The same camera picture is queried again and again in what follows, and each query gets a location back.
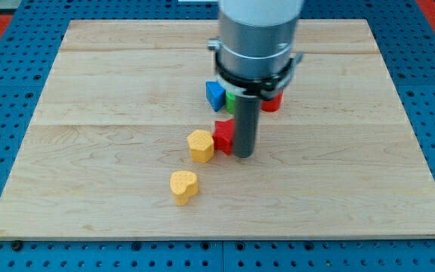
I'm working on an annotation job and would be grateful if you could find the light wooden board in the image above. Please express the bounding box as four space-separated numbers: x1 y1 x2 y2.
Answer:
0 20 435 241

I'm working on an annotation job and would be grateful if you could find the green block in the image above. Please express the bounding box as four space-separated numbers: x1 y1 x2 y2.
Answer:
225 91 236 114

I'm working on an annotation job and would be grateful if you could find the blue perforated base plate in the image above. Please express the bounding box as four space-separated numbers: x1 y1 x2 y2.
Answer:
0 1 435 271

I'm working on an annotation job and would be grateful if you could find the yellow hexagon block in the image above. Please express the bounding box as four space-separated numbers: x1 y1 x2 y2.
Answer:
187 130 214 163

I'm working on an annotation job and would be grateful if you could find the yellow heart block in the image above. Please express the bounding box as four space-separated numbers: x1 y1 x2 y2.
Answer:
170 170 199 206

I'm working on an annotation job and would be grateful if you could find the red cylinder block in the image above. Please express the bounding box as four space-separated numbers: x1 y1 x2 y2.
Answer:
261 92 283 113

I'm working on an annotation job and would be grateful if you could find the blue triangle block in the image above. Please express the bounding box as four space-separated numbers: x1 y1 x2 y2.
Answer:
205 82 226 112

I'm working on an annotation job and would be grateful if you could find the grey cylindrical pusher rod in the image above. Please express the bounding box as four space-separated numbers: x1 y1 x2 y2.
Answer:
233 96 260 158

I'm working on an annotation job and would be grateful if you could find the red star block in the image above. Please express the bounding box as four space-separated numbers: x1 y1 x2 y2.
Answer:
212 119 234 156

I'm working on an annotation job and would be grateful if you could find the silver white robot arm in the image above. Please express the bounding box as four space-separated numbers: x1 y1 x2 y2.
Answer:
208 0 304 158

